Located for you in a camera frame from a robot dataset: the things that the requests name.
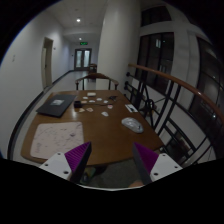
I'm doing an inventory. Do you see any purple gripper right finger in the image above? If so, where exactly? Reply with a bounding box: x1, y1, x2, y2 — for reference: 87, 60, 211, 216
132, 143, 182, 185

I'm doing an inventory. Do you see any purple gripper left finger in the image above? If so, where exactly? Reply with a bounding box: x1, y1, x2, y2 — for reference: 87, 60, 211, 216
40, 142, 92, 184

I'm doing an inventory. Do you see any white computer mouse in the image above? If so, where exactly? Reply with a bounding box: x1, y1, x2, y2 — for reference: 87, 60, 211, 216
121, 117, 144, 134

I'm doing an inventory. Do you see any wooden railing with black bars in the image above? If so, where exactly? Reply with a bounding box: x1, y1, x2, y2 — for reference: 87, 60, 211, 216
124, 64, 224, 167

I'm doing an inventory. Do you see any dark closed laptop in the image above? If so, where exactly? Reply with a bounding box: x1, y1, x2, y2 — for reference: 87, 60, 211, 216
36, 94, 76, 118

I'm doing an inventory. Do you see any small black box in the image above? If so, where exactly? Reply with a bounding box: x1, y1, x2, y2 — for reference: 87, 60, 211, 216
74, 101, 82, 108

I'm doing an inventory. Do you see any white rectangular card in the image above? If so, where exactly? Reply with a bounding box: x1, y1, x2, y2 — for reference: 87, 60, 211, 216
125, 104, 138, 113

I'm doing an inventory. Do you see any small white paper piece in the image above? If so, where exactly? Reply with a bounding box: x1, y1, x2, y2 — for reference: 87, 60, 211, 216
101, 112, 109, 117

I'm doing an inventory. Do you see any glass double door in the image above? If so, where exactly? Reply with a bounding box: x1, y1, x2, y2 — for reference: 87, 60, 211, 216
74, 48, 92, 71

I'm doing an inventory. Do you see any side doorway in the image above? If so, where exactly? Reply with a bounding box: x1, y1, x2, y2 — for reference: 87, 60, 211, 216
41, 37, 53, 89

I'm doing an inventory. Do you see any green exit sign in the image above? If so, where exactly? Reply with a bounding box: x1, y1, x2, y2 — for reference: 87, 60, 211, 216
80, 42, 88, 46

